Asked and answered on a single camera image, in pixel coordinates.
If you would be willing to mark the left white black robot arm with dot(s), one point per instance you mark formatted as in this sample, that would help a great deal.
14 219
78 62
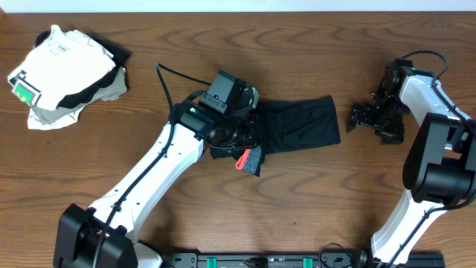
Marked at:
106 233

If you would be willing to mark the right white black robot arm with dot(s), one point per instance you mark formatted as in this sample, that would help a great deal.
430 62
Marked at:
439 171

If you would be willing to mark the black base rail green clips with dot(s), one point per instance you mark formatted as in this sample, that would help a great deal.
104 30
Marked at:
328 259

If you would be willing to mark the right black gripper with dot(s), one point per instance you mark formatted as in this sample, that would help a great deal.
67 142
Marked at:
394 134

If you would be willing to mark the white bottom folded garment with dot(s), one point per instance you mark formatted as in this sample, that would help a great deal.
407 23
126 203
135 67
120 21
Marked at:
43 119

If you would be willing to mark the white printed folded t-shirt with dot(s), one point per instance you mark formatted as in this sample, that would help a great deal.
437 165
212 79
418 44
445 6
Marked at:
64 64

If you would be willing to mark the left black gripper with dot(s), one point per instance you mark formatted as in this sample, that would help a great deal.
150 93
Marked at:
249 135

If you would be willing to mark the black folded garment in stack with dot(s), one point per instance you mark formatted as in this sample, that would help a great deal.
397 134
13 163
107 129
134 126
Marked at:
119 58

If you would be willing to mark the black leggings red grey waistband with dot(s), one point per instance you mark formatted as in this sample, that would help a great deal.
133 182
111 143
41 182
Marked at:
288 126

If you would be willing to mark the grey folded garment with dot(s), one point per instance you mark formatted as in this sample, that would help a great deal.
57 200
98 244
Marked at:
112 92

